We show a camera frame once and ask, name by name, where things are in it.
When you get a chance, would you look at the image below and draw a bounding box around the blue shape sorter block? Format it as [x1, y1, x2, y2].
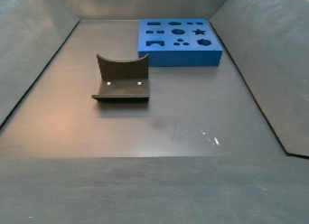
[138, 18, 224, 67]

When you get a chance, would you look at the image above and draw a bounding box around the black curved holder bracket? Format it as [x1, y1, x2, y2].
[92, 55, 150, 101]

